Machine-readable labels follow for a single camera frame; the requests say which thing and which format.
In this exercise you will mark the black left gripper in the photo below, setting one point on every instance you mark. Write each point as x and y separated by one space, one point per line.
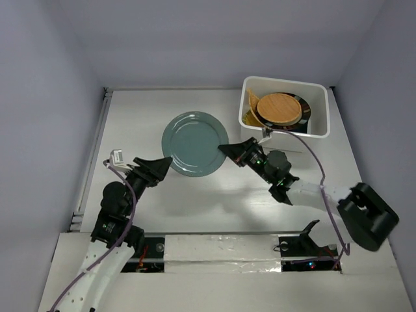
158 167

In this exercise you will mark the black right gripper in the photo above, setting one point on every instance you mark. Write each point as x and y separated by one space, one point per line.
239 152

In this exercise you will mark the green yellow bamboo tray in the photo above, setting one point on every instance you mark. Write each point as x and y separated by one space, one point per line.
251 120

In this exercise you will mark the teal round ceramic plate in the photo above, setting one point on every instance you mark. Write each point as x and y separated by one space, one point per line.
191 140

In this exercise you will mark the orange fish-shaped woven basket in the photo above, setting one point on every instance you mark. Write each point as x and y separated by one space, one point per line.
253 101

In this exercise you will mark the round orange woven plate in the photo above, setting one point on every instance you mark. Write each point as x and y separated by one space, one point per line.
280 109

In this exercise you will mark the striped rim round plate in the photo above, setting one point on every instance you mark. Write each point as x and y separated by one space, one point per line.
306 114

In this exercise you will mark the dark blue leaf plate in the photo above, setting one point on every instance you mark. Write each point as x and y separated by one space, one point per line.
303 126

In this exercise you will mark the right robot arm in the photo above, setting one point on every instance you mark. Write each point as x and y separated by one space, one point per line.
358 214

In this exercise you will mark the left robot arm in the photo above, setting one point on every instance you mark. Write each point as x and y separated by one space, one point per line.
114 238

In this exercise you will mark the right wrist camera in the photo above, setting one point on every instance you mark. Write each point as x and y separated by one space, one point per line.
266 135

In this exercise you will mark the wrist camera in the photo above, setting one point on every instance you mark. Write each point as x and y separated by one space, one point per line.
116 162
266 135

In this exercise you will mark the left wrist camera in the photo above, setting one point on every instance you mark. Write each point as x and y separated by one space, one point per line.
116 162

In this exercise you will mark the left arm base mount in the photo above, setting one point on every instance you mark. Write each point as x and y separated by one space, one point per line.
151 258

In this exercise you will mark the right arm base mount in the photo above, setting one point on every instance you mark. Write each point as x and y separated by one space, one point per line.
301 254

